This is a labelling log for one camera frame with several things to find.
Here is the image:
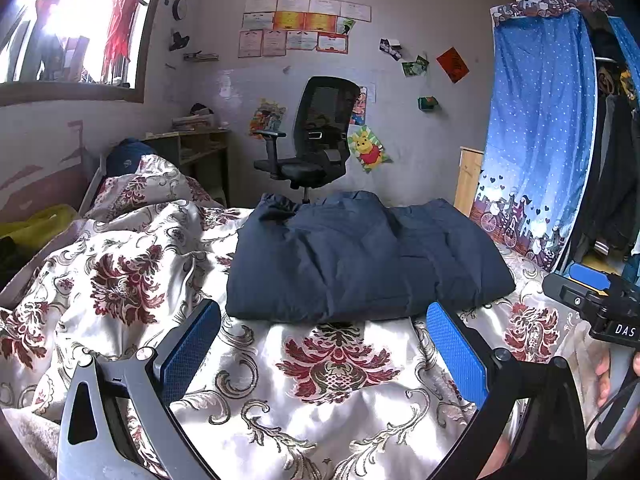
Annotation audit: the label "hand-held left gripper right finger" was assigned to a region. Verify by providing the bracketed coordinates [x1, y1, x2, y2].
[426, 301, 588, 480]

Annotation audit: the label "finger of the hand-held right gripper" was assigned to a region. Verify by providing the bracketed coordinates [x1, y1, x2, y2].
[569, 262, 626, 293]
[542, 272, 608, 321]

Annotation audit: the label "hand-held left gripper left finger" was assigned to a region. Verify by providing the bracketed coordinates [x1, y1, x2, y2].
[56, 299, 223, 480]

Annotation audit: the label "navy padded jacket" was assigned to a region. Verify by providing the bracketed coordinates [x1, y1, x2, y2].
[226, 190, 517, 325]

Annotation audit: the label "dark hanging clothes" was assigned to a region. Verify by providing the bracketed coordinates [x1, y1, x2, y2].
[575, 30, 640, 261]

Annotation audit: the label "person's right hand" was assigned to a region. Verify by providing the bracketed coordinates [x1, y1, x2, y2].
[595, 347, 640, 411]

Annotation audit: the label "floral satin bedspread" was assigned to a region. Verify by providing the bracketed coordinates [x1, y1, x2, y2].
[0, 152, 601, 480]

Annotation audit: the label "light wooden board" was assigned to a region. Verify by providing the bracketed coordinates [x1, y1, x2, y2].
[454, 146, 487, 218]

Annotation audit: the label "blue dotted curtain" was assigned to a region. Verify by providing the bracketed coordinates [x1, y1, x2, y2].
[470, 0, 616, 268]
[607, 15, 640, 111]

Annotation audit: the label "beige fleece bed sheet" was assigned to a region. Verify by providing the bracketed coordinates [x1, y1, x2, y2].
[0, 405, 66, 480]

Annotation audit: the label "yellow-green cloth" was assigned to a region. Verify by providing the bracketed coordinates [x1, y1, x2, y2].
[0, 204, 81, 243]

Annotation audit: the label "dark blue bag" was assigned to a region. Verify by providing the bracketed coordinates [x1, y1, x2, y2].
[105, 139, 158, 178]

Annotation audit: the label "wooden shelf desk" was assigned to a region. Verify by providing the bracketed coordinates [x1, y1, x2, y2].
[140, 129, 232, 208]

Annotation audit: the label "black cloth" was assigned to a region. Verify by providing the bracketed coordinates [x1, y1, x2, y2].
[0, 237, 23, 291]

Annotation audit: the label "pile of papers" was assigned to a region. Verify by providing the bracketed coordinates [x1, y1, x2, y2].
[171, 102, 217, 132]

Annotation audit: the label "black office chair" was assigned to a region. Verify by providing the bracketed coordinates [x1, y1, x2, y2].
[252, 76, 362, 205]

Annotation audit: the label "red hanging garment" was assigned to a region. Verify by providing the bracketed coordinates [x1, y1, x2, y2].
[101, 0, 141, 78]

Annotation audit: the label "window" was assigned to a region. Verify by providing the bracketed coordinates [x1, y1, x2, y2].
[0, 0, 173, 106]

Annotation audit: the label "black cable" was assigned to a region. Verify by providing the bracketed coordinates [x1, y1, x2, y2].
[586, 380, 640, 461]

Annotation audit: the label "yellow bear wall poster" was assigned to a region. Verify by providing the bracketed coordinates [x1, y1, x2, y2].
[347, 124, 393, 173]

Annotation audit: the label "colourful cartoon wall poster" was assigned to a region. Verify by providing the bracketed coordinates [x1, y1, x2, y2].
[249, 99, 287, 137]

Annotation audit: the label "red paper wall square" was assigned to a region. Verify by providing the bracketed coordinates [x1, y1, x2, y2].
[436, 46, 469, 83]

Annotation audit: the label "anime wall poster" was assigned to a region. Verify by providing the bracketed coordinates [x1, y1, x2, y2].
[350, 86, 368, 126]

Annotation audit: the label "green wall photo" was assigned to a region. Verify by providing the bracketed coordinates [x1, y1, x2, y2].
[401, 55, 430, 78]

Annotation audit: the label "black and white wall photo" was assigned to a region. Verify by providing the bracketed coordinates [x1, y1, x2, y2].
[378, 37, 403, 62]

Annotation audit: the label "group of wall certificates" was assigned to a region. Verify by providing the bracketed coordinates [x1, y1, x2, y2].
[237, 0, 373, 58]

